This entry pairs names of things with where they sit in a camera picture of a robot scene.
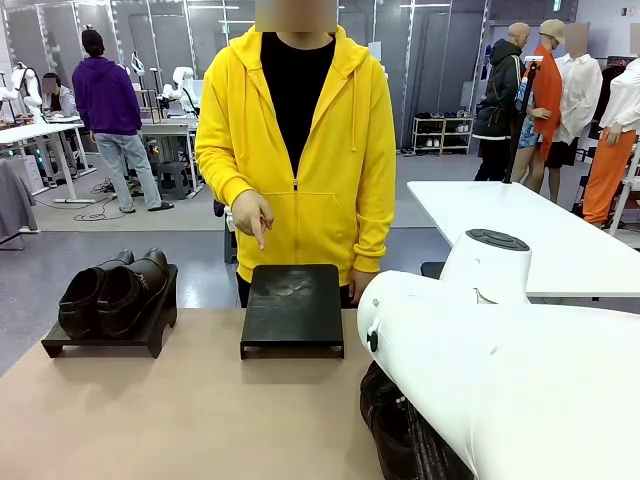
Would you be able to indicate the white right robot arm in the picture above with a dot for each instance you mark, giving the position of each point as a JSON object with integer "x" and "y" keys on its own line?
{"x": 500, "y": 375}

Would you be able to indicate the person's right hand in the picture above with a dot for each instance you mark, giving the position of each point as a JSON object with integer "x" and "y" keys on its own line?
{"x": 252, "y": 212}

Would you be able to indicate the white desk with legs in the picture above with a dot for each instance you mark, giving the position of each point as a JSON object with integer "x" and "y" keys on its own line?
{"x": 35, "y": 131}

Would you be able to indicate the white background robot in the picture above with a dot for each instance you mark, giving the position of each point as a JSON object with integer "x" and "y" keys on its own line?
{"x": 27, "y": 87}

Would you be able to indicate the mannequin in orange top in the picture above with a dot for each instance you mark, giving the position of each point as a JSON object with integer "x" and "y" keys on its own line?
{"x": 545, "y": 90}

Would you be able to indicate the black shoe stand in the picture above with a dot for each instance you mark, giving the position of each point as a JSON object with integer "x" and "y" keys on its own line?
{"x": 292, "y": 305}
{"x": 431, "y": 270}
{"x": 150, "y": 330}

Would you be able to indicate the person in purple hoodie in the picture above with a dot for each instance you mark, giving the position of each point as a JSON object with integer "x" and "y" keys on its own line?
{"x": 107, "y": 100}

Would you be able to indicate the grey step stool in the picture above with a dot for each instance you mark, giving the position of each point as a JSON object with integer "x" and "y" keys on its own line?
{"x": 172, "y": 177}

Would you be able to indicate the person in yellow hoodie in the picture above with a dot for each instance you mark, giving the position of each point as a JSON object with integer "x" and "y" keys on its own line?
{"x": 310, "y": 175}

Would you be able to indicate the black leather shoe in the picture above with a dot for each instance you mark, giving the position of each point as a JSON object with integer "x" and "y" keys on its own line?
{"x": 385, "y": 430}
{"x": 435, "y": 455}
{"x": 125, "y": 305}
{"x": 80, "y": 305}

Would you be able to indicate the white shoe rack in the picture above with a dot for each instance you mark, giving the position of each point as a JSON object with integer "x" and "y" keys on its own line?
{"x": 442, "y": 135}

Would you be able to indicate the person's left hand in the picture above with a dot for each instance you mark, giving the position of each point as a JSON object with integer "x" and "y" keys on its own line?
{"x": 359, "y": 286}

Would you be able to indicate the grey hanging garment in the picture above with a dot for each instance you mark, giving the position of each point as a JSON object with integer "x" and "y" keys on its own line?
{"x": 15, "y": 200}

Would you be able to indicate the large white table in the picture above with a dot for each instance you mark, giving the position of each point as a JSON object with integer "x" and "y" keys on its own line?
{"x": 575, "y": 235}

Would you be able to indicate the mannequin with orange trousers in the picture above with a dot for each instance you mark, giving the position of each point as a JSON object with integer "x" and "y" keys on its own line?
{"x": 612, "y": 165}

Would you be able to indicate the white background robot arms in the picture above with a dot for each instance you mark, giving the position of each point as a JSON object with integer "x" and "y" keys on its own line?
{"x": 182, "y": 87}

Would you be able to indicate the grey background table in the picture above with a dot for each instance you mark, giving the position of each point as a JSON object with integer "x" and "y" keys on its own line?
{"x": 170, "y": 127}

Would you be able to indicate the figure in white shirt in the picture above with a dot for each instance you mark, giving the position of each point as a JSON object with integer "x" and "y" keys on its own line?
{"x": 580, "y": 95}

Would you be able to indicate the person's right forearm yellow sleeve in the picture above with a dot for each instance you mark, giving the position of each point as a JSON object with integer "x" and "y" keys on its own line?
{"x": 220, "y": 170}

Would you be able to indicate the person's left forearm yellow sleeve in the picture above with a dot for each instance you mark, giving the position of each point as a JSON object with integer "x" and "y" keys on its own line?
{"x": 375, "y": 235}

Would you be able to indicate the seated person in grey jacket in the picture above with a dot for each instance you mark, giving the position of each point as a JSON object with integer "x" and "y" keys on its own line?
{"x": 60, "y": 97}

